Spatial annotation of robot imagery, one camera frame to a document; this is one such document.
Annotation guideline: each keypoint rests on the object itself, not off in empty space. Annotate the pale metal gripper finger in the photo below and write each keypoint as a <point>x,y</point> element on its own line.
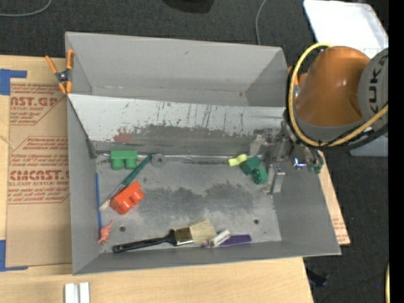
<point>258,144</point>
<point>277,180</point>

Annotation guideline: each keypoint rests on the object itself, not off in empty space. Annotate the green dotted cube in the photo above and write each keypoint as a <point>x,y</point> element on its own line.
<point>260,176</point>

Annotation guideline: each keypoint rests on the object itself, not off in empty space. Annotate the dark green toy block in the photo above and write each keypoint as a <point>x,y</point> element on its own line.
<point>251,165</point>

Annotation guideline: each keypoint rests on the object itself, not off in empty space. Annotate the yellow-green small toy piece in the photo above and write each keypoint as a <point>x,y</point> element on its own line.
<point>236,160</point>

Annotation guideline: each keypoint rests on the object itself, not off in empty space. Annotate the small white block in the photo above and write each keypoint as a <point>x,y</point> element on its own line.
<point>220,238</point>

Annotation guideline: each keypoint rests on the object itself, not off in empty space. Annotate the grey metal bin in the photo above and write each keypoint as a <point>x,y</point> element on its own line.
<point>189,194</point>

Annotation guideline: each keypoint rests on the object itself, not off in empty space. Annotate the grey metal washer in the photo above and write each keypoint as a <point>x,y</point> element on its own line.
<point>155,161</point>

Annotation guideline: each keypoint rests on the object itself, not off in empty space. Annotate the green two-stud toy block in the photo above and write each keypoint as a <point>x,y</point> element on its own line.
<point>123,159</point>

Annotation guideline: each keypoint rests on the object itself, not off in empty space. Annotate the orange-red toy block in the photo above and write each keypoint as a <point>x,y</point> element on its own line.
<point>126,199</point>

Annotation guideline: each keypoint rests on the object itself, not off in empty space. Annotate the thin blue stick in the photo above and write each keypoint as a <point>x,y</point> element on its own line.
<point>98,200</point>

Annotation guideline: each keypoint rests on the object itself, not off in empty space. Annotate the pink toy dinosaur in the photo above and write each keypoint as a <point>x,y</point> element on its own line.
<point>104,232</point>

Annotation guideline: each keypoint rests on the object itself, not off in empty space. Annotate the brown cardboard board red print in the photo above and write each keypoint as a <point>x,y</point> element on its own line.
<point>38,169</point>

